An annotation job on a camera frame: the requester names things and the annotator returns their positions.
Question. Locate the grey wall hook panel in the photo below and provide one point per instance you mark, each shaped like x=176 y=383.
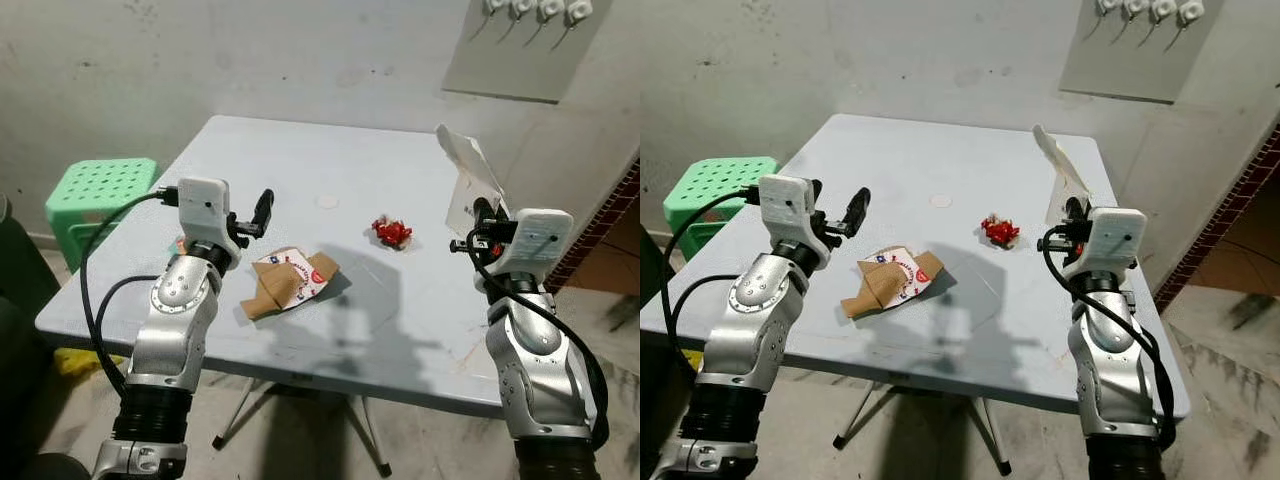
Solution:
x=1150 y=60
x=530 y=60

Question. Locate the green plastic stool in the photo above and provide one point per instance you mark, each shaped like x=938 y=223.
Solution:
x=710 y=190
x=95 y=195

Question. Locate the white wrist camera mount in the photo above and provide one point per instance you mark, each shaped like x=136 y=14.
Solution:
x=538 y=240
x=1118 y=238
x=203 y=210
x=790 y=210

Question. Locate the small white round lid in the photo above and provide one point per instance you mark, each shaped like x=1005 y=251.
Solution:
x=940 y=200
x=328 y=201

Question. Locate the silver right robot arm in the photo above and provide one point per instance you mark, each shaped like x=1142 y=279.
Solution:
x=1115 y=365
x=540 y=370

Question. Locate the yellow rag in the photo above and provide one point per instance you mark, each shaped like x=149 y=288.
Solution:
x=85 y=362
x=691 y=360

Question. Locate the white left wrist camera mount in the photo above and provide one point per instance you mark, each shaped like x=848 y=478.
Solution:
x=790 y=210
x=203 y=210

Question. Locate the grey metal table leg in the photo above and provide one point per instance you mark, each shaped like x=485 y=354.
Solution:
x=865 y=418
x=370 y=435
x=243 y=418
x=992 y=435

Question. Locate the red crumpled wrapper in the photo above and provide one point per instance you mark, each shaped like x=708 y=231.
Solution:
x=1000 y=230
x=392 y=232

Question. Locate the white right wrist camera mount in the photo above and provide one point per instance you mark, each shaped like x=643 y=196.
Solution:
x=1118 y=238
x=538 y=240

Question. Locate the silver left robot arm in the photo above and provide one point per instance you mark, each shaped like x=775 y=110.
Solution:
x=745 y=335
x=170 y=330

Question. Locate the brown printed paper box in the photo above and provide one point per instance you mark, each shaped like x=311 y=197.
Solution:
x=290 y=282
x=892 y=282

